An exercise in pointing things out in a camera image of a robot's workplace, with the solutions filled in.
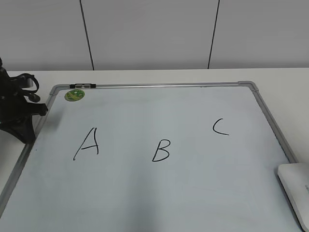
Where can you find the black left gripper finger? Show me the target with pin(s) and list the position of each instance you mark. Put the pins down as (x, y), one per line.
(21, 128)

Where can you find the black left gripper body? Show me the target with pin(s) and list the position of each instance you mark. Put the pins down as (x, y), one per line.
(16, 101)

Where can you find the white board eraser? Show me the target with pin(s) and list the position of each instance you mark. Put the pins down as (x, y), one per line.
(295, 181)

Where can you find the green round magnet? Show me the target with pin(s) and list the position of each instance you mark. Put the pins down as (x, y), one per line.
(74, 95)

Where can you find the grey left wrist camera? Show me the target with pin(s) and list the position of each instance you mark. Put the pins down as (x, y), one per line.
(28, 83)

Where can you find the black clip on board frame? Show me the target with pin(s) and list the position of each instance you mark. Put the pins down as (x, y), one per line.
(80, 86)

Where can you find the white board with grey frame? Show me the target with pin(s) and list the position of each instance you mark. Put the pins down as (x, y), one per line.
(152, 158)

